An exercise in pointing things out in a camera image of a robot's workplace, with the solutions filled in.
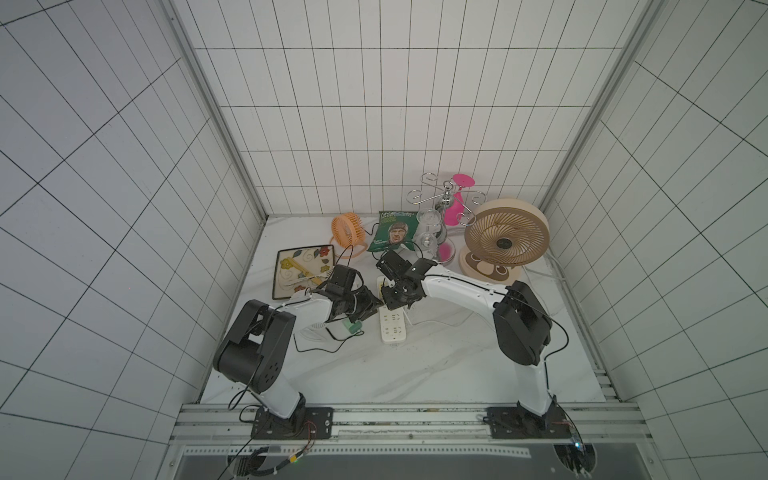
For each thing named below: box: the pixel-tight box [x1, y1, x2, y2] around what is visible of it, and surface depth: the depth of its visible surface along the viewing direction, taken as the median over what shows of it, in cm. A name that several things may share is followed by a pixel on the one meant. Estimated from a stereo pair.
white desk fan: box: [300, 322, 334, 342], surface depth 87 cm
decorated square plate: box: [272, 244, 335, 300], surface depth 106 cm
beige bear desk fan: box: [459, 198, 551, 284], surface depth 85 cm
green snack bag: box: [367, 211, 419, 252], surface depth 105 cm
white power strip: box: [376, 275, 407, 344], surface depth 89 cm
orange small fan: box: [329, 212, 368, 259], surface depth 106 cm
